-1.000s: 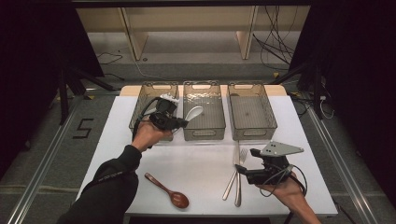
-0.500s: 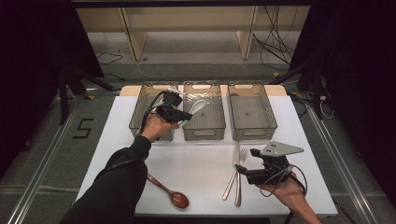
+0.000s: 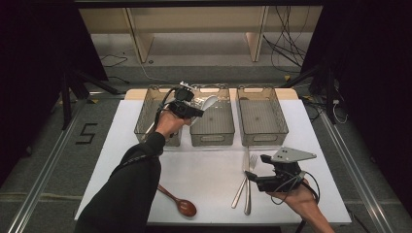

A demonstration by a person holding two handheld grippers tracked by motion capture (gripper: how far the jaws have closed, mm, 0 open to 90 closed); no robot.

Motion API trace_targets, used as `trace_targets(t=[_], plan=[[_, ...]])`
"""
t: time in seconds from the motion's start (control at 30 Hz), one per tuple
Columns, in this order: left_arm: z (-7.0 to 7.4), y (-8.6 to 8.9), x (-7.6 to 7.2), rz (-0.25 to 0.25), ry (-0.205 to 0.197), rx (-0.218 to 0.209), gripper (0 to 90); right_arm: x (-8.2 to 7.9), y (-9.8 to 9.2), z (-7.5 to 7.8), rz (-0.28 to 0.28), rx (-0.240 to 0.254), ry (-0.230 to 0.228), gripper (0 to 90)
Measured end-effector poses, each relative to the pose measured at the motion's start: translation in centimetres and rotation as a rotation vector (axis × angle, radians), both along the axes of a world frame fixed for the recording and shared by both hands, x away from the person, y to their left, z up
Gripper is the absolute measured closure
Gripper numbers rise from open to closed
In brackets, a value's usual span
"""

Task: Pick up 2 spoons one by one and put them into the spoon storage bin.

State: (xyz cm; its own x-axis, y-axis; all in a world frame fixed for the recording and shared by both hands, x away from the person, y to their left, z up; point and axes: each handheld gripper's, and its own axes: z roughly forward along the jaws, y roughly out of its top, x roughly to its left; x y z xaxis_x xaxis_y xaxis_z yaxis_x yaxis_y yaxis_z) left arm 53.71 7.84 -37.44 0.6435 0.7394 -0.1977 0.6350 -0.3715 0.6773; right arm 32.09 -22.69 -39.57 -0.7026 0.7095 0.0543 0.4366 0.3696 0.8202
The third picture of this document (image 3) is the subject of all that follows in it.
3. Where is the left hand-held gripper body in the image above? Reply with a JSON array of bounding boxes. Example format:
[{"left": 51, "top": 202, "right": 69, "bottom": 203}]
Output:
[{"left": 167, "top": 81, "right": 204, "bottom": 118}]

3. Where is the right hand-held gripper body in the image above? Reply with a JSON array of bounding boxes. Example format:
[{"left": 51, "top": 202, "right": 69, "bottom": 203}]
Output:
[{"left": 256, "top": 146, "right": 318, "bottom": 194}]

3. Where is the steel fork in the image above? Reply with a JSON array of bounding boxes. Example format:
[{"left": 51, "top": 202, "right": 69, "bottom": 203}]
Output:
[{"left": 230, "top": 153, "right": 258, "bottom": 210}]

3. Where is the white ceramic spoon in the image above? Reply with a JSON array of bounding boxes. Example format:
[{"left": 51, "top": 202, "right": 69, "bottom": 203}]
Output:
[{"left": 190, "top": 94, "right": 220, "bottom": 126}]

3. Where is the smoky transparent plastic bin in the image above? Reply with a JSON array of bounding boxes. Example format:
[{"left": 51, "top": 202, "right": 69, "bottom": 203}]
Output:
[
  {"left": 133, "top": 84, "right": 187, "bottom": 148},
  {"left": 189, "top": 83, "right": 236, "bottom": 148},
  {"left": 236, "top": 83, "right": 290, "bottom": 148}
]

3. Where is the silver fork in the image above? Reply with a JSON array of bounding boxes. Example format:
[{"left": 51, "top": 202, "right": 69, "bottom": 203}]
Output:
[{"left": 243, "top": 146, "right": 253, "bottom": 216}]

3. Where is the brown wooden spoon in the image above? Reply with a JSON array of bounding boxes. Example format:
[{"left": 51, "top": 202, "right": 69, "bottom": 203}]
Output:
[{"left": 157, "top": 183, "right": 198, "bottom": 217}]

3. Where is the person's left hand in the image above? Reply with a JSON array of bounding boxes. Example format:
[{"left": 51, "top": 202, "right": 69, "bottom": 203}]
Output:
[{"left": 154, "top": 110, "right": 192, "bottom": 140}]

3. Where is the person's right hand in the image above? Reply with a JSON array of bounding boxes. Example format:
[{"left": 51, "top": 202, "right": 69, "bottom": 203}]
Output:
[{"left": 266, "top": 179, "right": 320, "bottom": 212}]

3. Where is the white table cover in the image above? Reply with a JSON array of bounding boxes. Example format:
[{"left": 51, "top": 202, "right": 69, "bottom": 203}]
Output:
[{"left": 75, "top": 98, "right": 353, "bottom": 225}]

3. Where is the black metal stand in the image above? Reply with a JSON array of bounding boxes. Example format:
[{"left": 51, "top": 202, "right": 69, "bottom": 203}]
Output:
[
  {"left": 59, "top": 69, "right": 121, "bottom": 130},
  {"left": 281, "top": 62, "right": 340, "bottom": 125}
]

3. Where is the beige wooden shelf unit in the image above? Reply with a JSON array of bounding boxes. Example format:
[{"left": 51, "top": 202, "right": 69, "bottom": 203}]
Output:
[{"left": 77, "top": 5, "right": 325, "bottom": 64}]

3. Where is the black curtain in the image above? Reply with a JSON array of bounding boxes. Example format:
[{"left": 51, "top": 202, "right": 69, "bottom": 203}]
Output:
[
  {"left": 300, "top": 0, "right": 412, "bottom": 208},
  {"left": 0, "top": 0, "right": 110, "bottom": 183}
]

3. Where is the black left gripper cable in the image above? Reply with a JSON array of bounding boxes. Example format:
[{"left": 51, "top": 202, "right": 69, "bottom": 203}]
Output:
[{"left": 111, "top": 86, "right": 179, "bottom": 178}]

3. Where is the white floor cable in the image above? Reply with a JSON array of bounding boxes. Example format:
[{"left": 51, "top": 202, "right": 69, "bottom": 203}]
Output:
[{"left": 122, "top": 51, "right": 174, "bottom": 84}]

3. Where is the aluminium floor rail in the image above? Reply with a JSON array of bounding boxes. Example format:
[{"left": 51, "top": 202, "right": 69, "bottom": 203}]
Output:
[
  {"left": 310, "top": 96, "right": 396, "bottom": 233},
  {"left": 6, "top": 92, "right": 126, "bottom": 233}
]

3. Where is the white cable with plug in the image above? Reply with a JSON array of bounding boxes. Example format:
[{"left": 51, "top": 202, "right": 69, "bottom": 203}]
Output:
[{"left": 331, "top": 98, "right": 350, "bottom": 125}]

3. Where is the black floor cable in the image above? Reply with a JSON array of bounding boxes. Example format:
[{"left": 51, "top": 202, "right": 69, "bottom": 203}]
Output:
[{"left": 97, "top": 52, "right": 131, "bottom": 85}]

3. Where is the bundle of black cables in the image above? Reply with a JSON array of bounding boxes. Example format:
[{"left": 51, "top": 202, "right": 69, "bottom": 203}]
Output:
[{"left": 261, "top": 5, "right": 313, "bottom": 75}]

